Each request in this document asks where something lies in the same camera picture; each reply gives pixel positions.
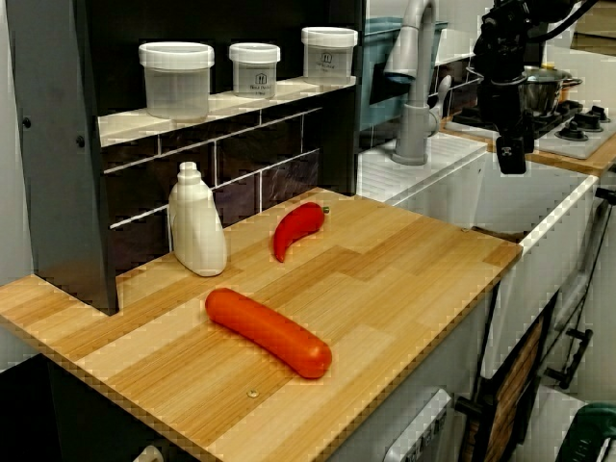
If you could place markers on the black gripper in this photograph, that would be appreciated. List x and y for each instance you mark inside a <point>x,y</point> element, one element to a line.
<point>507,110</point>

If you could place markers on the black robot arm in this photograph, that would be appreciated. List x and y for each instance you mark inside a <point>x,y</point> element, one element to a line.
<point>500,38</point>

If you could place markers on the white toy sink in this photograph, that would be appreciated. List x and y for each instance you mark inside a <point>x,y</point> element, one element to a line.
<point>529,202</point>

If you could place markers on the black toy stove top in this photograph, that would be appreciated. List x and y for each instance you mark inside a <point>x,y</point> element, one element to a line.
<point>553,127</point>

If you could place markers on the black stove knob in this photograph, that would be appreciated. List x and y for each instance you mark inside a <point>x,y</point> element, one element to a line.
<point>596,119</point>
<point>573,131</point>

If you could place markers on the steel cooking pot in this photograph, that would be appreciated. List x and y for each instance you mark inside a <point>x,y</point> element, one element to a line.
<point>546,94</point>

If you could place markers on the black upright rod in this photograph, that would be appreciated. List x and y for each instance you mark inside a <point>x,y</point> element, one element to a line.
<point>605,194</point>

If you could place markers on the grey kitchen faucet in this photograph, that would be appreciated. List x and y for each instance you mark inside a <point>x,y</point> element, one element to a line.
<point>416,96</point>

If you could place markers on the teal plastic bin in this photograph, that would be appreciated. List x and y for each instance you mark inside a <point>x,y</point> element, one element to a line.
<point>380,86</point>

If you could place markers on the tall clear jar white lid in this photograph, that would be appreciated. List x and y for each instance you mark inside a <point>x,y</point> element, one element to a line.
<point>327,55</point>

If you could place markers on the brown oven door panel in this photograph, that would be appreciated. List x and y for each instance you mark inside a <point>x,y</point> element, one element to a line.
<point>520,380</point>

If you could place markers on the red chili pepper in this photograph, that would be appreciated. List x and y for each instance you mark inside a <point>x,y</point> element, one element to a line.
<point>298,226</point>

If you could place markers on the small clear jar white lid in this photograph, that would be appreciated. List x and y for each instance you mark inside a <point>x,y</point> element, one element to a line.
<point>255,69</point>

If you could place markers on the white dishwasher front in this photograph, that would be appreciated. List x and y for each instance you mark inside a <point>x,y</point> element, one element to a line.
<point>418,433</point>

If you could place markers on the orange sausage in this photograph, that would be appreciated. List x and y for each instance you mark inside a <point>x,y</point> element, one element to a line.
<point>269,332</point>

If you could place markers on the white detergent bottle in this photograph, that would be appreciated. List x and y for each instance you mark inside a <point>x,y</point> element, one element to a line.
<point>197,231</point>

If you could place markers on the wide clear jar white lid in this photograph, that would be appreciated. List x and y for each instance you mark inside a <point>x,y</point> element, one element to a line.
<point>177,82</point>

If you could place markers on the dark grey shelf unit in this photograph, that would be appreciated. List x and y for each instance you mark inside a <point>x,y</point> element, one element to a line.
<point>62,168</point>

